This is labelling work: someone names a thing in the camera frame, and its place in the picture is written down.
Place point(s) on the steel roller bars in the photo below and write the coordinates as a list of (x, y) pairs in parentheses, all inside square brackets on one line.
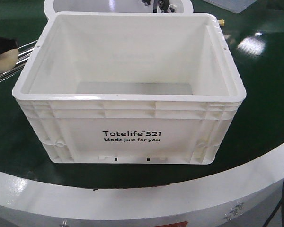
[(23, 56)]

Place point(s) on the white plastic tote box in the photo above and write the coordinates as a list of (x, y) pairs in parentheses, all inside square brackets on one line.
[(130, 88)]

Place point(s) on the cream plush ball toy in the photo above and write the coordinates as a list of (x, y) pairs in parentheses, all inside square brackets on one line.
[(8, 60)]

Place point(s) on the white outer conveyor rim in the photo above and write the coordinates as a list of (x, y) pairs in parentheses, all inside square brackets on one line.
[(204, 202)]

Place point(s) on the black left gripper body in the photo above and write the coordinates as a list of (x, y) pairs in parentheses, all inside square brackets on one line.
[(7, 44)]

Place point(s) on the clear plastic lid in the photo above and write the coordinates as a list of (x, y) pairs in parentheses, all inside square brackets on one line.
[(234, 6)]

